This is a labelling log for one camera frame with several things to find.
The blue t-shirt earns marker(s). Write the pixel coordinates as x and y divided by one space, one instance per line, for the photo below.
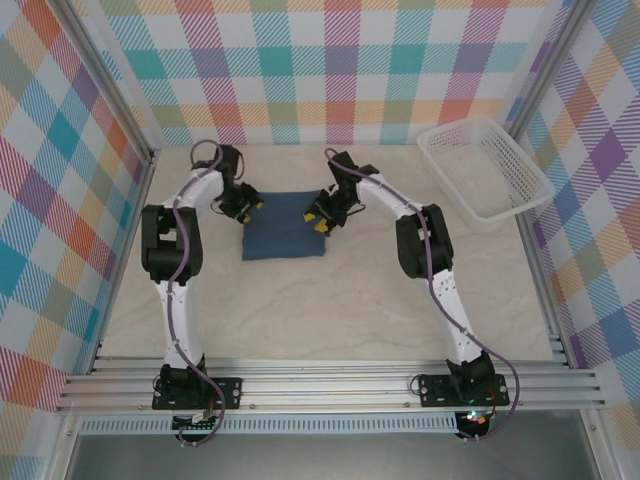
282 230

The white plastic mesh basket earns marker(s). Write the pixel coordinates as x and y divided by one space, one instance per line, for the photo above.
490 170

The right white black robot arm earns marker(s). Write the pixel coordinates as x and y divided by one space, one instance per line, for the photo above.
455 320

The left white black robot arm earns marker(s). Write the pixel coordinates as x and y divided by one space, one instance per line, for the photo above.
175 320

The grey metal shelf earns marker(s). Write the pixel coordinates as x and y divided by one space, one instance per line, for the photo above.
325 457

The aluminium mounting rail beam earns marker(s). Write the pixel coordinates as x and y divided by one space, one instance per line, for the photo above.
325 390

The aluminium frame post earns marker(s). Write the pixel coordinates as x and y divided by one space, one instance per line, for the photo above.
105 85
545 80

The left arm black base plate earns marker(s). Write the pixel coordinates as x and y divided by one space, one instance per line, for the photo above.
225 390

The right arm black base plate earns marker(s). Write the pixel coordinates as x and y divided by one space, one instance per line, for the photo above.
435 390

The aluminium frame leg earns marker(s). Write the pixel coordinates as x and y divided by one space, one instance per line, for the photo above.
597 450
60 450

